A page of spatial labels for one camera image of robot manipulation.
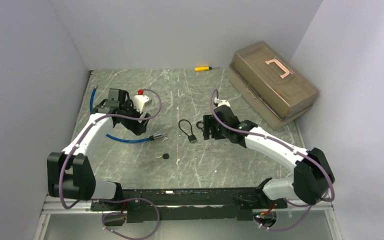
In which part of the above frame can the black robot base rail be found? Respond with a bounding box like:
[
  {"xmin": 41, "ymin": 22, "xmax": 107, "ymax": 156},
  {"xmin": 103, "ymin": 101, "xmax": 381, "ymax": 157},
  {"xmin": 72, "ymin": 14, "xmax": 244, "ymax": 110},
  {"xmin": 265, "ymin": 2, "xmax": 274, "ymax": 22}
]
[{"xmin": 90, "ymin": 186, "xmax": 287, "ymax": 223}]

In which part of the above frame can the yellow screwdriver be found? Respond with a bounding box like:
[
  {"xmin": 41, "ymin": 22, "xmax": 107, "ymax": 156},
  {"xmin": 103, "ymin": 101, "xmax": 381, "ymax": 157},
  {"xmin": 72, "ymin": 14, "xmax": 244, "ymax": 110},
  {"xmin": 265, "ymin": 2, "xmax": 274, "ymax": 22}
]
[{"xmin": 194, "ymin": 66, "xmax": 220, "ymax": 72}]

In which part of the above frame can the blue cable lock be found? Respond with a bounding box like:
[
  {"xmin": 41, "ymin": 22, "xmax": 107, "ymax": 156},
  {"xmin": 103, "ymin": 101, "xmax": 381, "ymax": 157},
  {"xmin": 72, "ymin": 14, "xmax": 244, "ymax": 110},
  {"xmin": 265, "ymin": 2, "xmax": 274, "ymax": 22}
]
[{"xmin": 88, "ymin": 85, "xmax": 165, "ymax": 144}]

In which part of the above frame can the brown translucent storage box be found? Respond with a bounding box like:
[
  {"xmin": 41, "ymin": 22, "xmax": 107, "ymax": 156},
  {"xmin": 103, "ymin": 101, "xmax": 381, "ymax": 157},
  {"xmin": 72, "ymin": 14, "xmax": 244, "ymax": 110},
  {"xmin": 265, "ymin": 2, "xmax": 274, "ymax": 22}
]
[{"xmin": 228, "ymin": 41, "xmax": 319, "ymax": 130}]

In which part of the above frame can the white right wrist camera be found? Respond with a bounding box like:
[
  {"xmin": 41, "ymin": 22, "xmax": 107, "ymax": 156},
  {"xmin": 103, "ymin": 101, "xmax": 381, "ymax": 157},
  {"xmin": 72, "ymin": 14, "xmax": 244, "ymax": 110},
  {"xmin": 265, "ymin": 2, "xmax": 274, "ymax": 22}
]
[{"xmin": 213, "ymin": 96, "xmax": 231, "ymax": 108}]

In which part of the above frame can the black cable padlock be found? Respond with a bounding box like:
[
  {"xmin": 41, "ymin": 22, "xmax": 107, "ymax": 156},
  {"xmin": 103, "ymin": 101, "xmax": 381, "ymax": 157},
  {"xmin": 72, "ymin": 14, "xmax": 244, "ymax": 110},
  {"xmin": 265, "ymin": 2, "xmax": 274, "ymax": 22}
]
[{"xmin": 178, "ymin": 119, "xmax": 199, "ymax": 144}]

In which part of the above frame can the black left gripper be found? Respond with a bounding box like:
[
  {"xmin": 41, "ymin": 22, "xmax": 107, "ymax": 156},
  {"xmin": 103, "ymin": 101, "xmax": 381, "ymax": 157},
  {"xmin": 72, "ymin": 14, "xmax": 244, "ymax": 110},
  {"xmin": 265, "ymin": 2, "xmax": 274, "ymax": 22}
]
[{"xmin": 118, "ymin": 99, "xmax": 151, "ymax": 136}]

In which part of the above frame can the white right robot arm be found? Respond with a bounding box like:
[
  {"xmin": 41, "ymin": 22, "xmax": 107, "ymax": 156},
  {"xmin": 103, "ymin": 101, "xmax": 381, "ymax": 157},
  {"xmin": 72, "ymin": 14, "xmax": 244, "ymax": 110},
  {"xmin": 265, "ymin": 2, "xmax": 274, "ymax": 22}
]
[{"xmin": 202, "ymin": 105, "xmax": 335, "ymax": 208}]

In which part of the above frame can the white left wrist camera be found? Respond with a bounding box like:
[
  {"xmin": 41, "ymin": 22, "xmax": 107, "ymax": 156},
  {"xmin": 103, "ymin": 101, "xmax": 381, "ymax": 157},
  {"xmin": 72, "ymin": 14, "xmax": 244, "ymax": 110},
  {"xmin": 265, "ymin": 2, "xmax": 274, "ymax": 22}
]
[{"xmin": 132, "ymin": 89, "xmax": 152, "ymax": 114}]

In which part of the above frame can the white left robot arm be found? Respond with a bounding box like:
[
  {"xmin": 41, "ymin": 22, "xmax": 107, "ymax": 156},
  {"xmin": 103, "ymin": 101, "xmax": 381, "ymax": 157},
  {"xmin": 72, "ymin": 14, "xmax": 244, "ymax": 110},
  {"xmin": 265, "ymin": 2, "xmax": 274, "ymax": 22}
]
[{"xmin": 46, "ymin": 88, "xmax": 152, "ymax": 210}]

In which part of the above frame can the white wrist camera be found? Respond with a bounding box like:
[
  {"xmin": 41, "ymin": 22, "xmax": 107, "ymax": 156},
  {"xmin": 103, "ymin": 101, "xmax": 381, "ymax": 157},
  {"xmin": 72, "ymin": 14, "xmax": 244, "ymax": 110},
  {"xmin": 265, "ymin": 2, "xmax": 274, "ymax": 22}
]
[
  {"xmin": 213, "ymin": 96, "xmax": 231, "ymax": 108},
  {"xmin": 132, "ymin": 89, "xmax": 152, "ymax": 114}
]

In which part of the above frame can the black head key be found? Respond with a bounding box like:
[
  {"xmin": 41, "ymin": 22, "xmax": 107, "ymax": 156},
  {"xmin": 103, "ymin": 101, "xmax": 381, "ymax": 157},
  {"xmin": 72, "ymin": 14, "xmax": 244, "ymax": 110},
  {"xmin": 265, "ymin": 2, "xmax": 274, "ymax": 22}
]
[{"xmin": 156, "ymin": 153, "xmax": 170, "ymax": 160}]

